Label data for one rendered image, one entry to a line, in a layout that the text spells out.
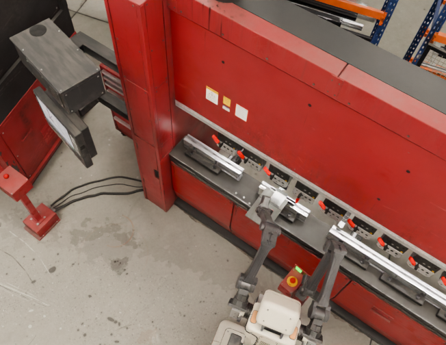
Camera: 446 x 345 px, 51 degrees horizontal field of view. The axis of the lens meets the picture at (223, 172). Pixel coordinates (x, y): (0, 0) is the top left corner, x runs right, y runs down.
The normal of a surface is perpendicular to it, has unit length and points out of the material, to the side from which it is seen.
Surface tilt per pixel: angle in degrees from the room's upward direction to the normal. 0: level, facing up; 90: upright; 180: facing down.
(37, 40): 0
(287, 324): 48
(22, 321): 0
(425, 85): 0
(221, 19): 90
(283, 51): 90
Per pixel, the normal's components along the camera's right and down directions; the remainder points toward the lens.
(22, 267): 0.05, -0.50
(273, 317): -0.24, 0.25
